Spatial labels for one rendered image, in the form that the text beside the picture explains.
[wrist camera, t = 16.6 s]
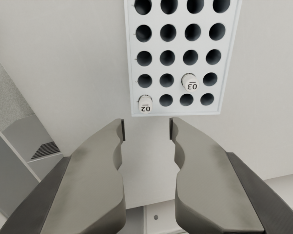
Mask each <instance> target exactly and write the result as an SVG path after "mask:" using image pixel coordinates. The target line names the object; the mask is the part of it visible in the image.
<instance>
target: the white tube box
mask: <svg viewBox="0 0 293 234"><path fill-rule="evenodd" d="M241 4H242V0H124V10H125V24H126V39H127V59H128V73H129V87H130V101H131V114H132V117H147V116H183V115H219V114H220V112H221V107H222V102H223V97H224V92H225V87H226V81H227V76H228V71H229V66H230V61H231V56H232V51H233V45H234V40H235V35H236V30H237V25H238V21H239V15H240V9H241ZM186 73H192V74H193V75H194V76H195V77H196V78H197V79H198V81H199V84H200V85H199V88H198V90H197V91H195V92H188V91H186V90H185V88H184V86H183V83H182V81H181V78H182V77H183V75H184V74H186ZM142 95H149V96H150V97H151V100H152V103H153V109H152V111H151V112H150V113H148V114H143V113H141V112H140V110H139V100H140V96H142Z"/></svg>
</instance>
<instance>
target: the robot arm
mask: <svg viewBox="0 0 293 234"><path fill-rule="evenodd" d="M169 138H170V140H172V142H173V143H174V144H175V154H174V162H175V163H176V164H177V165H178V167H179V169H180V171H179V172H178V173H177V177H176V189H175V200H174V202H175V219H176V222H177V224H178V225H179V226H180V227H181V228H182V229H184V230H185V231H186V232H188V233H189V234H293V210H292V209H291V208H290V207H289V205H288V204H287V203H286V202H285V201H284V200H283V199H282V198H281V197H280V196H279V195H278V194H277V193H276V192H275V191H274V190H272V189H271V188H270V187H269V186H268V185H267V184H266V183H265V182H264V181H263V180H262V179H261V178H260V177H259V176H258V175H257V174H256V173H254V172H253V171H252V170H251V169H250V168H249V167H248V166H247V165H246V164H245V163H244V162H243V161H242V160H241V159H240V158H239V157H238V156H236V155H235V154H234V153H233V152H226V151H225V150H224V149H223V148H222V147H221V146H220V145H219V144H218V143H217V142H216V141H214V140H213V139H212V138H211V137H209V136H208V135H207V134H205V133H204V132H202V131H200V130H199V129H197V128H195V127H193V126H192V125H190V124H189V123H187V122H185V121H184V120H182V119H180V118H179V117H172V118H169ZM123 141H126V140H125V123H124V119H121V118H117V119H115V120H113V121H112V122H110V123H109V124H108V125H106V126H105V127H103V128H102V129H100V130H99V131H97V132H96V133H94V134H93V135H92V136H90V137H89V138H88V139H87V140H85V141H84V142H83V143H82V144H81V145H80V146H79V147H78V148H77V149H76V150H75V151H74V152H73V153H72V154H71V155H70V156H67V157H63V158H62V159H61V160H60V161H59V162H58V163H57V164H56V165H55V167H54V168H53V169H52V170H51V171H50V172H49V173H48V174H47V175H46V176H45V178H44V179H43V180H42V181H41V182H40V183H39V184H38V185H37V186H36V187H35V188H34V190H33V191H32V192H31V193H30V194H29V195H28V196H27V197H26V198H25V199H24V201H23V202H22V203H21V204H20V205H19V206H18V207H17V208H16V209H15V210H14V212H13V213H12V214H11V215H10V217H9V218H8V219H7V221H6V222H5V224H4V225H3V226H2V228H1V229H0V234H117V233H118V232H119V231H120V230H121V229H122V228H123V227H124V225H125V223H126V202H125V193H124V185H123V177H122V175H121V174H120V173H119V172H118V169H119V167H120V166H121V164H122V153H121V145H122V143H123Z"/></svg>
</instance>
